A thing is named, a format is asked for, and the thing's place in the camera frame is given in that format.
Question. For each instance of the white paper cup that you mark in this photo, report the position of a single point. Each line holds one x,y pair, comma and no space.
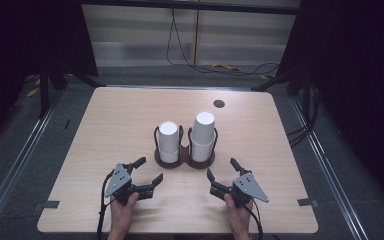
169,136
203,128
169,157
201,153

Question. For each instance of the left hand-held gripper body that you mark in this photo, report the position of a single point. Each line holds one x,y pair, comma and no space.
117,181

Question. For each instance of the person's left hand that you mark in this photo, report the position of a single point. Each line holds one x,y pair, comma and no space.
121,215

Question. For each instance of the metal floor rail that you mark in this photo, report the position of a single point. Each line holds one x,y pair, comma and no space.
326,166
16,160

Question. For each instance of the black metal stand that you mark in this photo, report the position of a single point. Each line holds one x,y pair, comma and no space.
305,86
44,90

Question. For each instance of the grey tape strip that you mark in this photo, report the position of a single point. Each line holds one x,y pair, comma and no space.
50,204
307,202

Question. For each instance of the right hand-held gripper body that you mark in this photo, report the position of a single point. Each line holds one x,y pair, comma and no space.
248,186

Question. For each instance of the yellow floor tape scrap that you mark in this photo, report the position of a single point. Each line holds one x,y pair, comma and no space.
265,77
226,66
32,92

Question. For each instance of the dark brown double cup holder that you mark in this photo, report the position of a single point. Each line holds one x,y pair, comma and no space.
184,158

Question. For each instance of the dark round table grommet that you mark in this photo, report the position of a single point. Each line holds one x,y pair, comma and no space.
219,103

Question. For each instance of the person's right hand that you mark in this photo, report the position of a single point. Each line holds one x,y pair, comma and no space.
238,216

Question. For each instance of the black curtain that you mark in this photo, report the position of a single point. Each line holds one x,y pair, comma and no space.
356,66
20,36

